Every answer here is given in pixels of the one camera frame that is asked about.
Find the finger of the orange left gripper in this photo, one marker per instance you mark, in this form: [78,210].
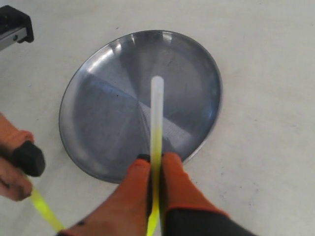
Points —
[18,148]
[13,184]

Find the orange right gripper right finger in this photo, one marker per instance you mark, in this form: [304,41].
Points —
[185,210]

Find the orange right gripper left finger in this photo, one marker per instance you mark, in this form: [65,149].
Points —
[125,212]

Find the yellow thin stick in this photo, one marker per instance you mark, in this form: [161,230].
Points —
[157,93]

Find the round steel plate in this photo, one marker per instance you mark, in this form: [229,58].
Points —
[104,117]

